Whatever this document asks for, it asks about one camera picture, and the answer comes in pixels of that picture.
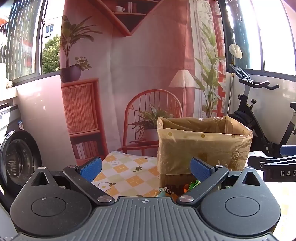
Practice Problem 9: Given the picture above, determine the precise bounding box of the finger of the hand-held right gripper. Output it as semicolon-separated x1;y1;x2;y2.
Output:
280;145;296;158
248;155;296;168

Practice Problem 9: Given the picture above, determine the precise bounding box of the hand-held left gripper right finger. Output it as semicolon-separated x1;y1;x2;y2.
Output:
177;158;266;207

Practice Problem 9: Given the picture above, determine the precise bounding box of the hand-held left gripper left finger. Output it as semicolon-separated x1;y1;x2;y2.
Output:
24;157;115;206

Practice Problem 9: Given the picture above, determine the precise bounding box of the plastic-wrapped cardboard box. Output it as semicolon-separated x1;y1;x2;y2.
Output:
157;116;253;195

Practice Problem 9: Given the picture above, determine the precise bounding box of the green snack packet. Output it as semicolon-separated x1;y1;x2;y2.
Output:
183;179;201;194

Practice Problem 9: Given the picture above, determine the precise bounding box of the black exercise bike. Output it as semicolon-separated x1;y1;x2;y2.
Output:
228;64;296;160

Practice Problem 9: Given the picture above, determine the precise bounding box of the white washing machine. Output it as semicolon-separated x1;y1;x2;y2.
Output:
0;100;43;209

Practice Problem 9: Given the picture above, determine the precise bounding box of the white crumpled cloth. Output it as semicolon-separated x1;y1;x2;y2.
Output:
229;44;243;59

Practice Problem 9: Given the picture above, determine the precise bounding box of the printed room backdrop cloth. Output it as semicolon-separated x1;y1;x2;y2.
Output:
60;0;228;166

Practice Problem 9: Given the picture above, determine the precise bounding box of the window with dark frame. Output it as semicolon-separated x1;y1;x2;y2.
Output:
0;0;62;81
218;0;296;77

